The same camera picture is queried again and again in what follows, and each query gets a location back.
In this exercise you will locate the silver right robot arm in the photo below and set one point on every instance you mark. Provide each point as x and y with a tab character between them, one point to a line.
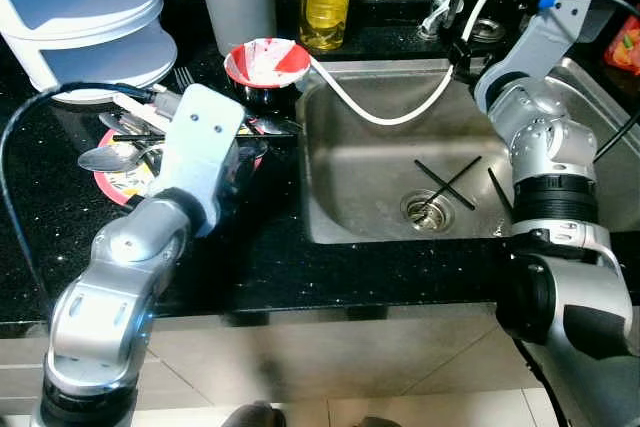
560	247

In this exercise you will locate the red and white bowl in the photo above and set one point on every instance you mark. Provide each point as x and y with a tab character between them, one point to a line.
268	62

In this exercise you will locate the metal fork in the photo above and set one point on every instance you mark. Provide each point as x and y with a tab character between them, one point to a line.
185	77

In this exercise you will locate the stainless steel sink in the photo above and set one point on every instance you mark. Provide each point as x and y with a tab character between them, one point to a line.
370	172

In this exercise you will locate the pink plate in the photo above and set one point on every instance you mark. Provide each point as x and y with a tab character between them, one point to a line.
120	182

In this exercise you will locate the metal spoon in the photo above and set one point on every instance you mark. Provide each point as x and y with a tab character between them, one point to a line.
100	159

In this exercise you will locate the metal sink drain strainer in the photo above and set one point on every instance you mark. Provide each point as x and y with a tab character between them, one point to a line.
427	211

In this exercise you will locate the red dish soap bottle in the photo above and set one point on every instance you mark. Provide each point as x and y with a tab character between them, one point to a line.
628	52

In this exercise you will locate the white stacked food container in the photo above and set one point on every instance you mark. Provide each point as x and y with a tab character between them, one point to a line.
80	17

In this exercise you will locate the black left robot foot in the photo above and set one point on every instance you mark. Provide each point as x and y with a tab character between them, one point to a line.
255	415

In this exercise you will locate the black robot foot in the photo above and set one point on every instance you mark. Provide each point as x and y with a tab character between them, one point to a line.
255	415
375	422

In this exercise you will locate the black right robot foot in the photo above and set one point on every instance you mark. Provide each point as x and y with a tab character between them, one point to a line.
375	422

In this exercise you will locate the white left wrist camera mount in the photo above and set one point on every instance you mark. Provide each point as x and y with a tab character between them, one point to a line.
200	147

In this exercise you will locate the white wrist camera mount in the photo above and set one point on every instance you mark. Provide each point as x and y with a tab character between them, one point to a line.
200	147
550	32

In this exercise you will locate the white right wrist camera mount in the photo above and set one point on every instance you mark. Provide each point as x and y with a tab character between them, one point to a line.
550	32

